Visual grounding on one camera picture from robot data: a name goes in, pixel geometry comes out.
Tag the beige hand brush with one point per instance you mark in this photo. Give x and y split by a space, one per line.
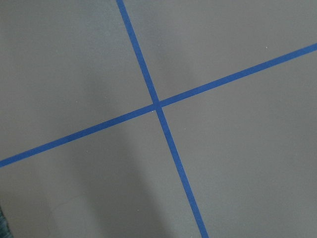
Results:
4 228

